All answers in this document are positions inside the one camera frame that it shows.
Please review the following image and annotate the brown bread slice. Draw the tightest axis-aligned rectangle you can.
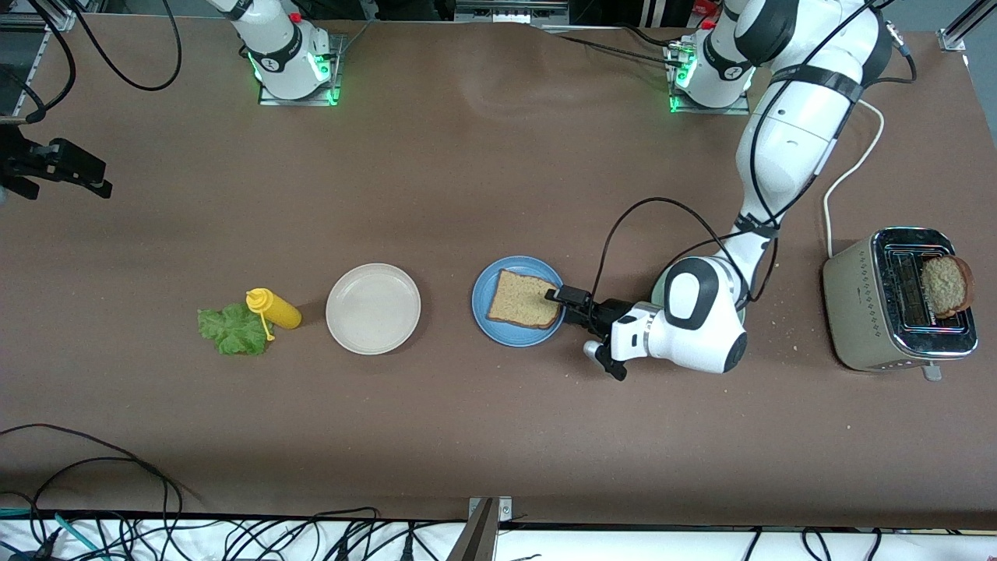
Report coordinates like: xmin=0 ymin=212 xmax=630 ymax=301
xmin=921 ymin=254 xmax=975 ymax=319
xmin=487 ymin=269 xmax=563 ymax=330

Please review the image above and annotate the green lettuce leaf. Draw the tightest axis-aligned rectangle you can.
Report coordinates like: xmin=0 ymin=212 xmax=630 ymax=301
xmin=196 ymin=302 xmax=275 ymax=357

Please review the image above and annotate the yellow squeeze bottle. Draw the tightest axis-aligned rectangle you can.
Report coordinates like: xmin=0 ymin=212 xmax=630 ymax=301
xmin=245 ymin=288 xmax=303 ymax=342

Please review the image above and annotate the light green plate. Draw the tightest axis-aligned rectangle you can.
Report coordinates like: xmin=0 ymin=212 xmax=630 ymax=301
xmin=650 ymin=265 xmax=747 ymax=328

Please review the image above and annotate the blue plate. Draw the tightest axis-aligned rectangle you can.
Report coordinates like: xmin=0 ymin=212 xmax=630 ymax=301
xmin=471 ymin=256 xmax=568 ymax=348

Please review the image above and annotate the beige plate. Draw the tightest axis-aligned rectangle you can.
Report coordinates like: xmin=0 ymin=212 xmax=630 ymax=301
xmin=325 ymin=263 xmax=422 ymax=356

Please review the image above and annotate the beige chrome toaster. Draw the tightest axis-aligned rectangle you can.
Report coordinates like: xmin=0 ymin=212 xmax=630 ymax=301
xmin=822 ymin=226 xmax=979 ymax=383

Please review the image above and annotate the black left camera bracket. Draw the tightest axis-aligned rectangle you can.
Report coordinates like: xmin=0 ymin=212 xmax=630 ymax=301
xmin=594 ymin=343 xmax=629 ymax=383

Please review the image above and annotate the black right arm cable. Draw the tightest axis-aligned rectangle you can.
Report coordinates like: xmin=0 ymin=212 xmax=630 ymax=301
xmin=74 ymin=0 xmax=185 ymax=91
xmin=0 ymin=0 xmax=79 ymax=125

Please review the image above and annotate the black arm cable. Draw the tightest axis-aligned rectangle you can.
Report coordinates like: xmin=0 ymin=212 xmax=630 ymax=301
xmin=590 ymin=197 xmax=780 ymax=309
xmin=0 ymin=0 xmax=79 ymax=125
xmin=74 ymin=0 xmax=185 ymax=91

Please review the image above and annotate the aluminium frame rail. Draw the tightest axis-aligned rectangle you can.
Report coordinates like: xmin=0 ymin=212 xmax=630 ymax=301
xmin=0 ymin=12 xmax=79 ymax=114
xmin=939 ymin=0 xmax=997 ymax=52

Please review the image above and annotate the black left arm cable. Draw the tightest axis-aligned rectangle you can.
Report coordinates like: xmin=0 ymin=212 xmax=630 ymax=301
xmin=590 ymin=197 xmax=780 ymax=309

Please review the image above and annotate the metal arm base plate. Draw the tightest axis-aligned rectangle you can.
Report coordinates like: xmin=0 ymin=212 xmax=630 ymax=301
xmin=259 ymin=33 xmax=346 ymax=107
xmin=668 ymin=39 xmax=752 ymax=115

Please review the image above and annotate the white toaster power cable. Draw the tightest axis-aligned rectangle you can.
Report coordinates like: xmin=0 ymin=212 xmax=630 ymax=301
xmin=823 ymin=97 xmax=886 ymax=259

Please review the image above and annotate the metal table edge bracket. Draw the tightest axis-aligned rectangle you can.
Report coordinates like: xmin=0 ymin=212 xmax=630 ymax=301
xmin=448 ymin=496 xmax=513 ymax=561

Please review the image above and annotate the aluminium frame profile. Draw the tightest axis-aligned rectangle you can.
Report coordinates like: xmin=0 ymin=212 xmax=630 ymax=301
xmin=456 ymin=0 xmax=569 ymax=24

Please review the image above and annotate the teal cable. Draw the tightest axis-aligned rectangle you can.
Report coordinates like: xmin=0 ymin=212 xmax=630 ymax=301
xmin=0 ymin=506 xmax=106 ymax=561

